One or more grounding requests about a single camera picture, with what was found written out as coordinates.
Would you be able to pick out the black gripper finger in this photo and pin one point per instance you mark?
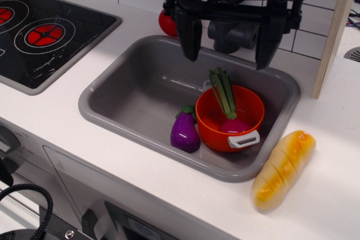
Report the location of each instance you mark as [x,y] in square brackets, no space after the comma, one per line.
[189,30]
[272,27]

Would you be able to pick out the pink toy beet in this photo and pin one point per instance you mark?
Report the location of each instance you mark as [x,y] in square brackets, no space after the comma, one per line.
[222,89]

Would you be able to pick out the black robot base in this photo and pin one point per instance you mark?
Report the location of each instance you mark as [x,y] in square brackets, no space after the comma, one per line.
[56,229]

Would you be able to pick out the grey plastic sink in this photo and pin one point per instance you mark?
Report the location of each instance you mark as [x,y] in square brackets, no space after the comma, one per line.
[139,95]

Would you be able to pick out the orange toy pot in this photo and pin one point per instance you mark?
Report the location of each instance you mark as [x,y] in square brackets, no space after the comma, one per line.
[221,133]

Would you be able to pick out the red toy tomato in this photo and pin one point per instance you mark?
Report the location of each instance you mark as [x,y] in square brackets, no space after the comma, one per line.
[167,25]

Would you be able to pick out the dark grey toy faucet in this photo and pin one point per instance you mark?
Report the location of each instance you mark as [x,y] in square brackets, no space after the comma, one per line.
[229,37]

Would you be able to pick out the wooden side panel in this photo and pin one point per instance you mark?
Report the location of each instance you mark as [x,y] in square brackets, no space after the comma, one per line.
[338,22]

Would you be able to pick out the purple toy eggplant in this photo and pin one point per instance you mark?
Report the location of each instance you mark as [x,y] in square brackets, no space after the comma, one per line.
[184,135]

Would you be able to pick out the toy bread loaf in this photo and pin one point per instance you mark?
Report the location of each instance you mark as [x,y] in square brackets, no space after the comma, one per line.
[282,169]

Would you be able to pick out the black toy stove top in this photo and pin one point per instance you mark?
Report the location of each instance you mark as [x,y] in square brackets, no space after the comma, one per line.
[43,39]

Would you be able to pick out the grey oven knob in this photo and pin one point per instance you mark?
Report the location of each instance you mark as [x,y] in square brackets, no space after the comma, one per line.
[9,142]

